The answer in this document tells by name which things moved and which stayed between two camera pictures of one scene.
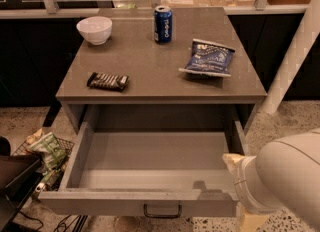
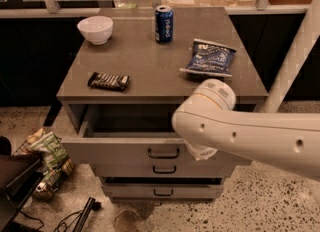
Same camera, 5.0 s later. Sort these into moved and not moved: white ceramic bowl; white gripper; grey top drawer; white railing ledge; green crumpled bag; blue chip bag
Moved: white gripper; grey top drawer
Not moved: white railing ledge; white ceramic bowl; green crumpled bag; blue chip bag
